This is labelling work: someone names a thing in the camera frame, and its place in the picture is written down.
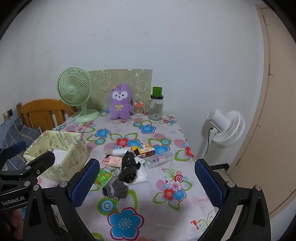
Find white standing fan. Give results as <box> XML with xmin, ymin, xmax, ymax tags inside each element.
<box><xmin>203</xmin><ymin>108</ymin><xmax>245</xmax><ymax>149</ymax></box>

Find white bag roll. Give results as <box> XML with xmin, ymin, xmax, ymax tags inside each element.
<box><xmin>104</xmin><ymin>148</ymin><xmax>129</xmax><ymax>156</ymax></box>

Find beige door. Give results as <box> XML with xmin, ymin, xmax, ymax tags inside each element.
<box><xmin>228</xmin><ymin>3</ymin><xmax>296</xmax><ymax>219</ymax></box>

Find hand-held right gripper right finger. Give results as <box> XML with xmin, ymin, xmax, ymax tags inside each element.
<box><xmin>194</xmin><ymin>158</ymin><xmax>271</xmax><ymax>241</ymax></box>

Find clear pencil case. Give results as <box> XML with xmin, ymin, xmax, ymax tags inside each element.
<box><xmin>144</xmin><ymin>152</ymin><xmax>173</xmax><ymax>169</ymax></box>

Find green printed board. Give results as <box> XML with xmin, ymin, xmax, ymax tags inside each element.
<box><xmin>88</xmin><ymin>69</ymin><xmax>153</xmax><ymax>112</ymax></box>

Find wooden chair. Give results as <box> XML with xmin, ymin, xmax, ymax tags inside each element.
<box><xmin>16</xmin><ymin>99</ymin><xmax>77</xmax><ymax>131</ymax></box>

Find yellow printed storage box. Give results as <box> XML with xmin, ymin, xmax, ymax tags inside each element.
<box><xmin>23</xmin><ymin>130</ymin><xmax>89</xmax><ymax>183</ymax></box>

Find purple plush toy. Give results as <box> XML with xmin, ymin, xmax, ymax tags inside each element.
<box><xmin>109</xmin><ymin>84</ymin><xmax>137</xmax><ymax>120</ymax></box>

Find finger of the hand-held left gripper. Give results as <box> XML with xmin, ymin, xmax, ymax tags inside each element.
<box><xmin>24</xmin><ymin>151</ymin><xmax>56</xmax><ymax>180</ymax></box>
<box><xmin>0</xmin><ymin>140</ymin><xmax>27</xmax><ymax>164</ymax></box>

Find black metal frame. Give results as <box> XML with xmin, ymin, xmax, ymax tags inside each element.
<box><xmin>209</xmin><ymin>163</ymin><xmax>230</xmax><ymax>177</ymax></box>

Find grey plaid bedding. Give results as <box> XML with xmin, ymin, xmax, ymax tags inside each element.
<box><xmin>0</xmin><ymin>116</ymin><xmax>47</xmax><ymax>172</ymax></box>

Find glass jar with green lid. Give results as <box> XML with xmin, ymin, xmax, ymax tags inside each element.
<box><xmin>145</xmin><ymin>87</ymin><xmax>164</xmax><ymax>121</ymax></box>

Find grey gloves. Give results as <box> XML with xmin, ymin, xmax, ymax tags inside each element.
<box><xmin>102</xmin><ymin>181</ymin><xmax>129</xmax><ymax>201</ymax></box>

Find white cloth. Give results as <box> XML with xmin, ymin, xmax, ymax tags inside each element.
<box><xmin>125</xmin><ymin>155</ymin><xmax>148</xmax><ymax>186</ymax></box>

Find pink printed packet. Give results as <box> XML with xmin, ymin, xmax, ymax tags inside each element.
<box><xmin>101</xmin><ymin>155</ymin><xmax>123</xmax><ymax>167</ymax></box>

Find green tissue packet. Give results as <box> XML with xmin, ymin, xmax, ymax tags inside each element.
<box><xmin>95</xmin><ymin>169</ymin><xmax>116</xmax><ymax>187</ymax></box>

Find yellow cartoon packet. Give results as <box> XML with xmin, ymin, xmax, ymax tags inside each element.
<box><xmin>131</xmin><ymin>143</ymin><xmax>156</xmax><ymax>159</ymax></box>

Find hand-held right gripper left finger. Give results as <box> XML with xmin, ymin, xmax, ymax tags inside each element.
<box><xmin>23</xmin><ymin>158</ymin><xmax>101</xmax><ymax>241</ymax></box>

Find white paper sheet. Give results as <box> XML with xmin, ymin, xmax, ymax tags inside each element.
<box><xmin>51</xmin><ymin>149</ymin><xmax>68</xmax><ymax>165</ymax></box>

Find white fan cable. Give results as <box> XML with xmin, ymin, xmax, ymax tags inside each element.
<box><xmin>64</xmin><ymin>111</ymin><xmax>82</xmax><ymax>124</ymax></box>

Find black fan cable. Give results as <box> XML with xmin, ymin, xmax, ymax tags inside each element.
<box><xmin>205</xmin><ymin>127</ymin><xmax>214</xmax><ymax>154</ymax></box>

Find cotton swab jar orange lid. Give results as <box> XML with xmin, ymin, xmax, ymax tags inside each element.
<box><xmin>134</xmin><ymin>102</ymin><xmax>145</xmax><ymax>116</ymax></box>

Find green desk fan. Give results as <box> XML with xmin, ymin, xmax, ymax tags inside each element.
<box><xmin>57</xmin><ymin>67</ymin><xmax>100</xmax><ymax>123</ymax></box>

